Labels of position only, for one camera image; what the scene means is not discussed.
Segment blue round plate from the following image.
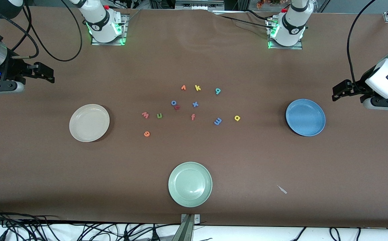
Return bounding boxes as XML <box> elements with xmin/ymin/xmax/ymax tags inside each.
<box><xmin>285</xmin><ymin>98</ymin><xmax>326</xmax><ymax>137</ymax></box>

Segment beige round plate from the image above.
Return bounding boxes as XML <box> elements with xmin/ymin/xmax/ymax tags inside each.
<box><xmin>69</xmin><ymin>104</ymin><xmax>110</xmax><ymax>143</ymax></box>

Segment orange dried flowers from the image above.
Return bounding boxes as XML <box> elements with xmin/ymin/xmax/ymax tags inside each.
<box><xmin>256</xmin><ymin>0</ymin><xmax>281</xmax><ymax>9</ymax></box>

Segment brown table cover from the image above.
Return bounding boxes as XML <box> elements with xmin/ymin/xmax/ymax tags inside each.
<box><xmin>0</xmin><ymin>6</ymin><xmax>388</xmax><ymax>229</ymax></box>

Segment grey power strip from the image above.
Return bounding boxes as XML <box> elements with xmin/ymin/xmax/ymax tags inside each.
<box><xmin>175</xmin><ymin>1</ymin><xmax>224</xmax><ymax>10</ymax></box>

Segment green round plate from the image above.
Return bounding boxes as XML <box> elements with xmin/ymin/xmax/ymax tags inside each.
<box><xmin>168</xmin><ymin>162</ymin><xmax>213</xmax><ymax>208</ymax></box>

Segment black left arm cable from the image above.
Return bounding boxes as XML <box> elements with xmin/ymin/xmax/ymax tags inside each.
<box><xmin>347</xmin><ymin>0</ymin><xmax>377</xmax><ymax>94</ymax></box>

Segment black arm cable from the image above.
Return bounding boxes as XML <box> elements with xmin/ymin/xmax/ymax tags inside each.
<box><xmin>347</xmin><ymin>0</ymin><xmax>377</xmax><ymax>94</ymax></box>
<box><xmin>0</xmin><ymin>0</ymin><xmax>83</xmax><ymax>62</ymax></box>

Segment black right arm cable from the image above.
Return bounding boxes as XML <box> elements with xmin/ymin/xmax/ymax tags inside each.
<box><xmin>0</xmin><ymin>0</ymin><xmax>83</xmax><ymax>62</ymax></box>

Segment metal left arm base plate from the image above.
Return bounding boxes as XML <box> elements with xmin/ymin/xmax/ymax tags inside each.
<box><xmin>267</xmin><ymin>18</ymin><xmax>303</xmax><ymax>50</ymax></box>

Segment silver bracket plate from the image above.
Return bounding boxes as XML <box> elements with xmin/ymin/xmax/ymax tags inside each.
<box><xmin>181</xmin><ymin>214</ymin><xmax>201</xmax><ymax>224</ymax></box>

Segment grey metal post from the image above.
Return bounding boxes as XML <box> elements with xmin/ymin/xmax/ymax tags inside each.
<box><xmin>171</xmin><ymin>214</ymin><xmax>195</xmax><ymax>241</ymax></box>

